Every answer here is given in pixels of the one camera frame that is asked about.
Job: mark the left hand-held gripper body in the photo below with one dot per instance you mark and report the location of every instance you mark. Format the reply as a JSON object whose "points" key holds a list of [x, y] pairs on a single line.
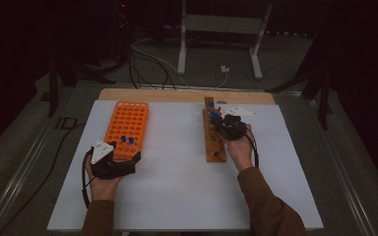
{"points": [[111, 170]]}

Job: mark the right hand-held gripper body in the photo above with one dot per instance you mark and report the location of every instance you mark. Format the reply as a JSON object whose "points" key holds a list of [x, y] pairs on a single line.
{"points": [[232, 128]]}

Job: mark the wooden test tube rack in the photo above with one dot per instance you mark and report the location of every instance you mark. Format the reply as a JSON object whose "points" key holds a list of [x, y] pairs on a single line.
{"points": [[215, 156]]}

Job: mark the orange plastic test tube rack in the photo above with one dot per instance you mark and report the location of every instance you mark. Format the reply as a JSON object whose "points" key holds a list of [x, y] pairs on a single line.
{"points": [[145, 124]]}

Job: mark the person's left hand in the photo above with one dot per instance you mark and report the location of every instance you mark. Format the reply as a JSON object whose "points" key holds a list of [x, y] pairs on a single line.
{"points": [[102, 190]]}

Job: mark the person's right hand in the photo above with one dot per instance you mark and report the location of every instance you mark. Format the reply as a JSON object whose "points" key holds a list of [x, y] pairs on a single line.
{"points": [[241, 152]]}

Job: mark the white table mat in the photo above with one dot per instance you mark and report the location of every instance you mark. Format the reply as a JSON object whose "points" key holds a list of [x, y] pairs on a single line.
{"points": [[183, 209]]}

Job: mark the black tripod stand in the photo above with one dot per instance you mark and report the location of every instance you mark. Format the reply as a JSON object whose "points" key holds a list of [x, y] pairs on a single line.
{"points": [[53, 91], [324, 105]]}

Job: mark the white metal stand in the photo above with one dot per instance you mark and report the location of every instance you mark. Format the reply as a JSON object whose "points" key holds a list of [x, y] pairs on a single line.
{"points": [[223, 24]]}

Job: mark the dark equipment rack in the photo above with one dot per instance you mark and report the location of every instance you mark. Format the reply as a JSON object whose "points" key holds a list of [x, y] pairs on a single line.
{"points": [[123, 29]]}

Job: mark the metal floor rail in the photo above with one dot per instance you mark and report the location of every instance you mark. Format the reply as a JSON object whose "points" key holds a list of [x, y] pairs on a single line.
{"points": [[341, 164], [23, 167]]}

